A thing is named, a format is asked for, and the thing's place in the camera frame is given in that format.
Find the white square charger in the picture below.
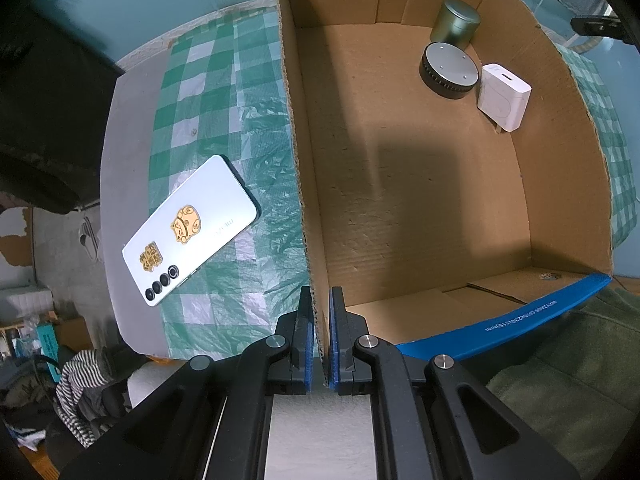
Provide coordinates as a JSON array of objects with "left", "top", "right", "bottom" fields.
[{"left": 476, "top": 62, "right": 532, "bottom": 133}]

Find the black plastic cover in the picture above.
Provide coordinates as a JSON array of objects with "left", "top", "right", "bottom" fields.
[{"left": 0, "top": 0, "right": 126, "bottom": 216}]

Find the round green tin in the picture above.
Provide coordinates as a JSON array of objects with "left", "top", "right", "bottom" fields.
[{"left": 430, "top": 0, "right": 482, "bottom": 53}]

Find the teal box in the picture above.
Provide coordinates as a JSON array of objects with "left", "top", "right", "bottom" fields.
[{"left": 35, "top": 322, "right": 63, "bottom": 378}]

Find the round dark speaker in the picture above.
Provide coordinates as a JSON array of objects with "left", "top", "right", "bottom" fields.
[{"left": 419, "top": 41, "right": 482, "bottom": 101}]

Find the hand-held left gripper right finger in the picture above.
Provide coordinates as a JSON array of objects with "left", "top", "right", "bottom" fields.
[{"left": 327, "top": 286, "right": 581, "bottom": 480}]

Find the blue-rimmed cardboard box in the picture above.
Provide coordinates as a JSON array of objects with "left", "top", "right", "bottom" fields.
[{"left": 276, "top": 0, "right": 615, "bottom": 361}]

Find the striped cloth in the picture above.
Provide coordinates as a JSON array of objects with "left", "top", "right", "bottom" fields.
[{"left": 54, "top": 347, "right": 131, "bottom": 448}]

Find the green white checked tablecloth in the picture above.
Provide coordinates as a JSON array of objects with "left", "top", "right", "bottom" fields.
[{"left": 147, "top": 0, "right": 630, "bottom": 361}]

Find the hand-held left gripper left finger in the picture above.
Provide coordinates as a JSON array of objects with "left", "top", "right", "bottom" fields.
[{"left": 59, "top": 286, "right": 316, "bottom": 480}]

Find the clear slipper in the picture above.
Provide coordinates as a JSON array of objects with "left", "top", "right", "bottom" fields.
[{"left": 80, "top": 215, "right": 101, "bottom": 261}]

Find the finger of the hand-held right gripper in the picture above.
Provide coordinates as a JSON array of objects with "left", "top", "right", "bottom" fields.
[{"left": 571, "top": 16, "right": 632, "bottom": 42}]

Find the white smartphone with gold stickers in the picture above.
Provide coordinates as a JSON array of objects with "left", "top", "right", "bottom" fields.
[{"left": 121, "top": 154, "right": 262, "bottom": 308}]

